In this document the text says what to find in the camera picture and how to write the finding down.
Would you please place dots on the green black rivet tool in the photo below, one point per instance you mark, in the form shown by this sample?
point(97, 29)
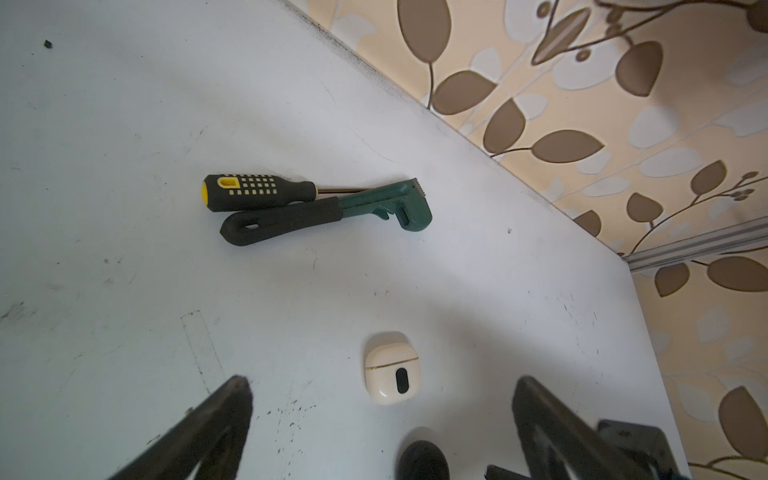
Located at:
point(404, 200)

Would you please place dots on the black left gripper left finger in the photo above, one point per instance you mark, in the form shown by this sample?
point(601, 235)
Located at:
point(208, 443)

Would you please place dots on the cream earbud charging case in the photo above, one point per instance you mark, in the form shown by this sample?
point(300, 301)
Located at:
point(393, 373)

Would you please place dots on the black yellow screwdriver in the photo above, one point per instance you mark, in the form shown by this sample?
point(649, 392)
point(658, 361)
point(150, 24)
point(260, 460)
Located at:
point(240, 192)

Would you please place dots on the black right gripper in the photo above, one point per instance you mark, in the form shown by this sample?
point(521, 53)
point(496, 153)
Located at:
point(645, 445)

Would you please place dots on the black round charging case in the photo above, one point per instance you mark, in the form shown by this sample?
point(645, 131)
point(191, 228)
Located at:
point(422, 460)

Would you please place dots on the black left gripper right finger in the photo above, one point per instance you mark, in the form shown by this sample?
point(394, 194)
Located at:
point(557, 444)

